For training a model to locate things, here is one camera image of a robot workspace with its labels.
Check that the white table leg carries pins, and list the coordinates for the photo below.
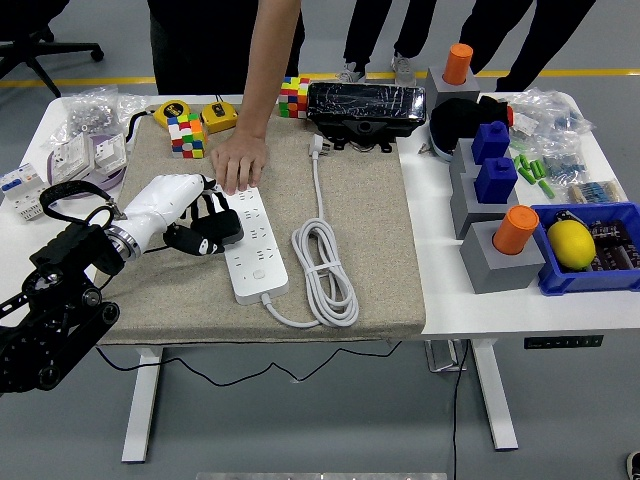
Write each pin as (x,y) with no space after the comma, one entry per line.
(495,395)
(142,400)

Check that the person's left hand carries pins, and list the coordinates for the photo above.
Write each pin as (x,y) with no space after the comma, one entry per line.
(240,160)

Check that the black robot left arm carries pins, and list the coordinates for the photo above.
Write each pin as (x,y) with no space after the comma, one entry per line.
(50,325)

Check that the blue plastic bin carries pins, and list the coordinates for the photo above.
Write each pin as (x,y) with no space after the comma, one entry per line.
(575,282)

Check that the small white socket plate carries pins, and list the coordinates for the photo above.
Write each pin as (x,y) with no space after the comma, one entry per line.
(110,150)

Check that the white blue rounded base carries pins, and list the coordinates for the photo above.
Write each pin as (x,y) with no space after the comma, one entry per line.
(444,152)

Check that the white circuit breaker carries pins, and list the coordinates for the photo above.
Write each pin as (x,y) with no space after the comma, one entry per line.
(22,192)

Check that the grey block with round hole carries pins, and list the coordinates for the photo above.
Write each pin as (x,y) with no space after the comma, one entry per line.
(500,272)
(440,87)

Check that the square yellow tape measure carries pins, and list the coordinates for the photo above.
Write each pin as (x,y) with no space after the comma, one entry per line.
(218,116)

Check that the grey-brown mat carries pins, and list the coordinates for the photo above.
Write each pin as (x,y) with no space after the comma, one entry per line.
(370,225)

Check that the bag of striped resistors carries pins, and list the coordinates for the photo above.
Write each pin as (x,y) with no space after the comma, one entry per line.
(595,191)

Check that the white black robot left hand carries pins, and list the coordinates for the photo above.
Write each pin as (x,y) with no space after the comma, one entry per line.
(160,205)

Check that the multicolour puzzle cube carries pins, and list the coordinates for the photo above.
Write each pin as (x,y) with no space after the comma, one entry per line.
(294,97)
(187,137)

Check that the black shoe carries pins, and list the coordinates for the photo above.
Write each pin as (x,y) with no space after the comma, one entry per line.
(634,466)

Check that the round yellow tape measure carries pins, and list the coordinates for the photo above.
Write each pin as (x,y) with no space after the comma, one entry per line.
(172,111)

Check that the clear bag of nuts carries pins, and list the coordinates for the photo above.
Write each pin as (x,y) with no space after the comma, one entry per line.
(90,117)

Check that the yellow lemon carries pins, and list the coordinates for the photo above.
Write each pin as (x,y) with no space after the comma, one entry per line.
(572,245)

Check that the black office chair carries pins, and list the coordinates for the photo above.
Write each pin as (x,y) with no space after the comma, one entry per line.
(30,50)

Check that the large white socket plate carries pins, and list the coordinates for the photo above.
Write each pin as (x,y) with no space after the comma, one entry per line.
(74,161)

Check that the small black white clip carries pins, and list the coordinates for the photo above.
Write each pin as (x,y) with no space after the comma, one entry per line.
(565,216)

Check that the orange cylinder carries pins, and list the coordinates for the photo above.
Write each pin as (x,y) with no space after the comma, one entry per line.
(458,62)
(515,230)

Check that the white power strip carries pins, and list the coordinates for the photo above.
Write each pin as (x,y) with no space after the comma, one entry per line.
(272,280)

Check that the blue block with knob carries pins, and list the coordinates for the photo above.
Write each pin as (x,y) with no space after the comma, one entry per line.
(490,142)
(495,182)

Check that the black film-wrapped device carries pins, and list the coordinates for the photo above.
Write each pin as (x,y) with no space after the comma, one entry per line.
(365,102)

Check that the person's left forearm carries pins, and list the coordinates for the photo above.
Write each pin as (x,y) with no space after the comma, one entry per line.
(267,65)

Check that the black table control panel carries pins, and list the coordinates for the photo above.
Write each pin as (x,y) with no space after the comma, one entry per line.
(563,342)

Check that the small red object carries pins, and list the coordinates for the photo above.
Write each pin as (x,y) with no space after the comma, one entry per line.
(510,115)

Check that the plain grey block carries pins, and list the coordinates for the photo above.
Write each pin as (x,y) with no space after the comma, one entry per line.
(467,210)

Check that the green plastic wall anchor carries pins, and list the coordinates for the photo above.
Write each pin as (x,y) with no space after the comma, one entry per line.
(538,168)
(547,189)
(520,163)
(527,174)

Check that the black cloth bundle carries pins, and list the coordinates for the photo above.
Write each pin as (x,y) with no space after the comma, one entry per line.
(457,120)

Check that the large clear parts bag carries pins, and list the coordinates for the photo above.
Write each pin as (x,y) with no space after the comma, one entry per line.
(545,117)

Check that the dark brown capacitor pile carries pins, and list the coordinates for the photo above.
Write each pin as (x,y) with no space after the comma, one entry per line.
(615,245)

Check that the person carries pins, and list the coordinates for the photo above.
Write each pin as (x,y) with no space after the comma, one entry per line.
(540,30)
(200,45)
(365,30)

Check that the bag of blue components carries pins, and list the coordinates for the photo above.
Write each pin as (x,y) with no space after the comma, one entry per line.
(565,165)

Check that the black plug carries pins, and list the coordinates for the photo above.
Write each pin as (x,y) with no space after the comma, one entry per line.
(222,225)

